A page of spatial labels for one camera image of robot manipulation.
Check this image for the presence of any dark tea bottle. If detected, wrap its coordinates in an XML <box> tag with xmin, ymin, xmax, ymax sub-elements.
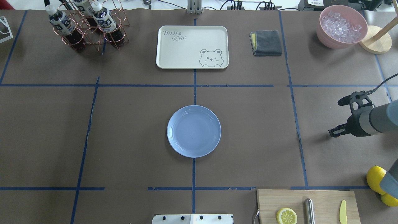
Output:
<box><xmin>45</xmin><ymin>4</ymin><xmax>86</xmax><ymax>51</ymax></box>
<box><xmin>72</xmin><ymin>0</ymin><xmax>101</xmax><ymax>34</ymax></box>
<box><xmin>91</xmin><ymin>1</ymin><xmax>125</xmax><ymax>48</ymax></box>

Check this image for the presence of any blue plate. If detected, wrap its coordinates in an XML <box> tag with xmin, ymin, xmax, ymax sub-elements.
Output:
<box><xmin>166</xmin><ymin>105</ymin><xmax>222</xmax><ymax>158</ymax></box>

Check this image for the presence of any wooden stand base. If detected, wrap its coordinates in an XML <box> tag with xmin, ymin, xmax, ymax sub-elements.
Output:
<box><xmin>359</xmin><ymin>17</ymin><xmax>398</xmax><ymax>54</ymax></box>

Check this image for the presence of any white camera mast with base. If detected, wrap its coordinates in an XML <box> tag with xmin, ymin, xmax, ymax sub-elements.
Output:
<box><xmin>152</xmin><ymin>214</ymin><xmax>234</xmax><ymax>224</ymax></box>

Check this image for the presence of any lemon half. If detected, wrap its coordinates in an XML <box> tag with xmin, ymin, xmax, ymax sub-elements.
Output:
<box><xmin>276</xmin><ymin>208</ymin><xmax>298</xmax><ymax>224</ymax></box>

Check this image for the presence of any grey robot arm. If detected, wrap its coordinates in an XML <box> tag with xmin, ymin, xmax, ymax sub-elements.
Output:
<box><xmin>328</xmin><ymin>100</ymin><xmax>398</xmax><ymax>199</ymax></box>

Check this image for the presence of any yellow plastic knife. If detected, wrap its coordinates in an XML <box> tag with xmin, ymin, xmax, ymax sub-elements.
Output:
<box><xmin>339</xmin><ymin>200</ymin><xmax>347</xmax><ymax>224</ymax></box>

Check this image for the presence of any wooden cutting board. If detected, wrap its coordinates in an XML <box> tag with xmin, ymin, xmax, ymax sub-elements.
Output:
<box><xmin>256</xmin><ymin>189</ymin><xmax>362</xmax><ymax>224</ymax></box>

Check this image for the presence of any white wire cup rack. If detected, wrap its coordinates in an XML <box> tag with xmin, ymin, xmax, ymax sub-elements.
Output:
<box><xmin>0</xmin><ymin>16</ymin><xmax>14</xmax><ymax>43</ymax></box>

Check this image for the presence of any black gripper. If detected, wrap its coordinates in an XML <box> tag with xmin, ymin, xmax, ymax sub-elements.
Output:
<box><xmin>328</xmin><ymin>116</ymin><xmax>370</xmax><ymax>138</ymax></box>

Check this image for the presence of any dark tea bottle front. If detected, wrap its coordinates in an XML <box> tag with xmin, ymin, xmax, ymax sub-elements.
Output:
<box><xmin>45</xmin><ymin>4</ymin><xmax>86</xmax><ymax>51</ymax></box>

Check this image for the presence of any cream bear tray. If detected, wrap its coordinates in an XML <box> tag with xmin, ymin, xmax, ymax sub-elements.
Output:
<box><xmin>156</xmin><ymin>26</ymin><xmax>229</xmax><ymax>69</ymax></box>

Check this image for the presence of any dark tea bottle back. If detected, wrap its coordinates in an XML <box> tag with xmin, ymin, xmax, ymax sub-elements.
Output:
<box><xmin>72</xmin><ymin>0</ymin><xmax>101</xmax><ymax>34</ymax></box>

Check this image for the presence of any pink bowl of ice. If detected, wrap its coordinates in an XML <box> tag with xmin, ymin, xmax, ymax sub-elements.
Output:
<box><xmin>317</xmin><ymin>5</ymin><xmax>368</xmax><ymax>49</ymax></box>

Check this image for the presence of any dark tea bottle middle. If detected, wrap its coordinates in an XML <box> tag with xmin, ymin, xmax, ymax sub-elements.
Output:
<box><xmin>91</xmin><ymin>1</ymin><xmax>125</xmax><ymax>48</ymax></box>

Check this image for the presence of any whole yellow lemon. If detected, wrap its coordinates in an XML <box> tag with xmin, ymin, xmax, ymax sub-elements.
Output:
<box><xmin>366</xmin><ymin>166</ymin><xmax>387</xmax><ymax>195</ymax></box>

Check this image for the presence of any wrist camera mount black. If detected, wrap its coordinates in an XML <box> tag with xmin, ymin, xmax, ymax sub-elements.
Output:
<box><xmin>337</xmin><ymin>91</ymin><xmax>375</xmax><ymax>117</ymax></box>

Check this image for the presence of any grey folded cloth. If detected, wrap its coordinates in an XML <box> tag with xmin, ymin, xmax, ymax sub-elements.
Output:
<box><xmin>250</xmin><ymin>30</ymin><xmax>282</xmax><ymax>56</ymax></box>

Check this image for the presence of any copper wire bottle rack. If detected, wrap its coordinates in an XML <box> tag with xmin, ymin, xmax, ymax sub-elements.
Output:
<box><xmin>54</xmin><ymin>0</ymin><xmax>130</xmax><ymax>54</ymax></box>

